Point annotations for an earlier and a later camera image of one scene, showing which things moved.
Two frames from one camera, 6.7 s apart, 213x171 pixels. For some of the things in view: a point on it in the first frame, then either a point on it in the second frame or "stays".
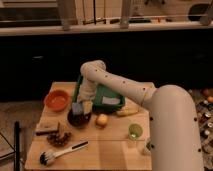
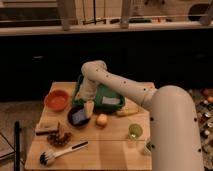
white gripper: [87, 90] stays
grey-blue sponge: [77, 108] → [79, 116]
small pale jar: [147, 147] stays
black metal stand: [16, 148] stays
